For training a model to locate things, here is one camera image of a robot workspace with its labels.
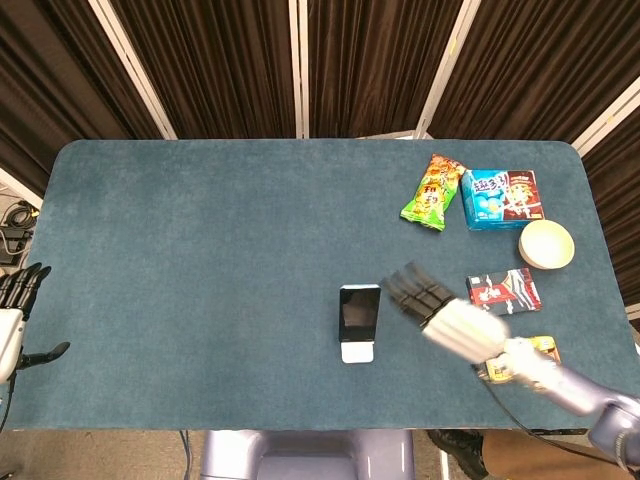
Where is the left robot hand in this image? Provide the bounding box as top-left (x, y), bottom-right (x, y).
top-left (0, 262), bottom-right (71, 385)

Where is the folding screen with brown curtain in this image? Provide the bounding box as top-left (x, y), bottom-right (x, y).
top-left (0, 0), bottom-right (640, 331)

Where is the dark red-blue snack box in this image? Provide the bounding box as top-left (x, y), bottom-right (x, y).
top-left (465, 267), bottom-right (543, 317)

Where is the left robot arm cable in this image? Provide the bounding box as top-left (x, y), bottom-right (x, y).
top-left (0, 377), bottom-right (16, 432)

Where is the black shoe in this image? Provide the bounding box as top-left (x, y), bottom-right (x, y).
top-left (426, 429), bottom-right (489, 479)

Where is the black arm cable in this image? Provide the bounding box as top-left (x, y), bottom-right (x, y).
top-left (472, 363), bottom-right (640, 474)

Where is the blue cookie box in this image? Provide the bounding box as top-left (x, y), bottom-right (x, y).
top-left (459, 168), bottom-right (547, 233)

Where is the green snack bag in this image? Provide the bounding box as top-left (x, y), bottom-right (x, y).
top-left (399, 153), bottom-right (468, 233)

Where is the cream ceramic bowl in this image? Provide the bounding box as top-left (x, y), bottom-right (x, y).
top-left (518, 219), bottom-right (576, 271)

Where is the purple robot base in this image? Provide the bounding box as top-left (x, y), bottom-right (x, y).
top-left (199, 429), bottom-right (416, 480)

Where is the blue table mat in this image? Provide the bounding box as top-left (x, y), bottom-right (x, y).
top-left (0, 138), bottom-right (640, 432)

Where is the blue cable under table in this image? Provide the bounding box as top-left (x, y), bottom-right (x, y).
top-left (178, 429), bottom-right (194, 480)

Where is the black cables and equipment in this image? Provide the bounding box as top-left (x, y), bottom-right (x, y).
top-left (0, 198), bottom-right (40, 266)

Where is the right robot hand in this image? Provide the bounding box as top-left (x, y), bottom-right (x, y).
top-left (380, 261), bottom-right (512, 364)

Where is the white phone stand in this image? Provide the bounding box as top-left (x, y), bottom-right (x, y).
top-left (340, 282), bottom-right (381, 365)

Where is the yellow snack box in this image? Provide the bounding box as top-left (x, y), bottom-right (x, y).
top-left (477, 335), bottom-right (562, 385)

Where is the black smartphone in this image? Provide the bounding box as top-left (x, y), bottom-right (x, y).
top-left (338, 284), bottom-right (382, 344)

